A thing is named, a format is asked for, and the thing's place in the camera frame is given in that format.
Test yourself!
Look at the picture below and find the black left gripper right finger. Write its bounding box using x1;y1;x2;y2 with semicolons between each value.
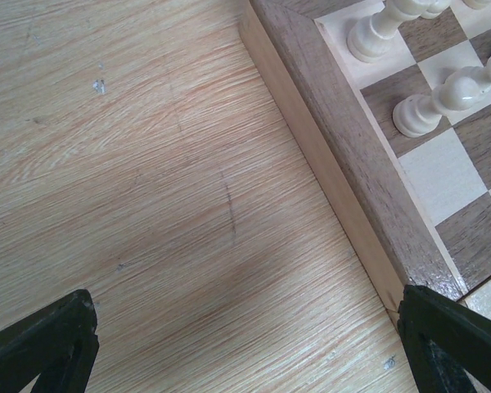
397;285;491;392

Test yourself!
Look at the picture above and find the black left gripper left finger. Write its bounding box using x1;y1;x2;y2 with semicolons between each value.
0;289;99;392

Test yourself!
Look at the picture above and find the wooden chess board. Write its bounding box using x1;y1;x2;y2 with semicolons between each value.
241;1;491;320

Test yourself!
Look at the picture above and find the white rook corner piece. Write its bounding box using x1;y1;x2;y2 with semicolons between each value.
347;0;431;63

